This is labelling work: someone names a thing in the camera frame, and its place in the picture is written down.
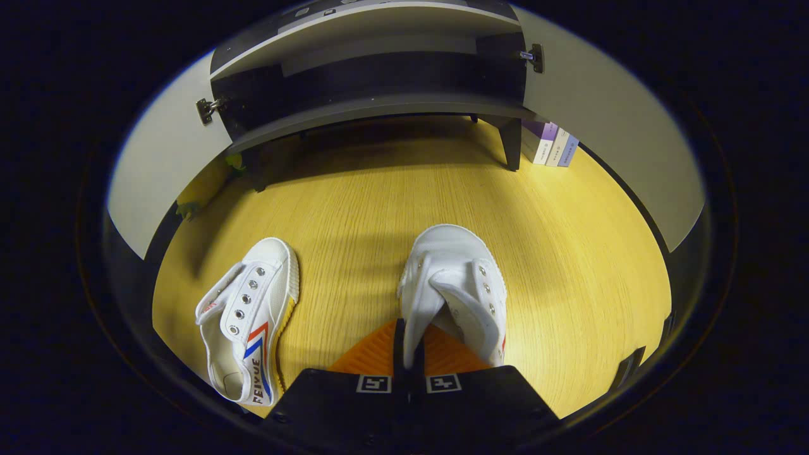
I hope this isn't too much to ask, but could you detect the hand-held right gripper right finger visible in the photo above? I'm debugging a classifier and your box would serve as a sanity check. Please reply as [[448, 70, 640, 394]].
[[408, 324, 561, 441]]

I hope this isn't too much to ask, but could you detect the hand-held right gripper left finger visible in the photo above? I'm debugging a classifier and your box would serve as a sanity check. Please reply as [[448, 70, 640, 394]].
[[261, 318, 411, 442]]

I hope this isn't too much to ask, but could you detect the white canvas shoe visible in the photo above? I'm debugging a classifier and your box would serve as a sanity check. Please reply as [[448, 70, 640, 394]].
[[397, 224, 508, 370], [194, 237, 301, 407]]

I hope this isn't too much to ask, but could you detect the white cabinet door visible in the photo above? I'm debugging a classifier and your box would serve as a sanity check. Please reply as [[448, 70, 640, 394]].
[[106, 51, 233, 260], [515, 6, 705, 253]]

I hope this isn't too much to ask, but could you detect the white shoe cabinet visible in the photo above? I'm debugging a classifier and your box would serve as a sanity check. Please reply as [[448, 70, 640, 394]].
[[209, 0, 538, 192]]

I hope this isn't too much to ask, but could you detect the white cabinet shelf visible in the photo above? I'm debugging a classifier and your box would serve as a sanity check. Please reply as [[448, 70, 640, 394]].
[[210, 2, 522, 82]]

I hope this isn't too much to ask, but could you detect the white book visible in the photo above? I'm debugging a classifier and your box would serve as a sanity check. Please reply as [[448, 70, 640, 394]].
[[545, 128, 569, 167]]

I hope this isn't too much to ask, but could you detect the lavender book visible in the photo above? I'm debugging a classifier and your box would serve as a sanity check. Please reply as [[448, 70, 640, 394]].
[[557, 134, 580, 168]]

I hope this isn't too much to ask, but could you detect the purple book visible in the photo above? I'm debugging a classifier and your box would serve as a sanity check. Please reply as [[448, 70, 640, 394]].
[[521, 120, 558, 165]]

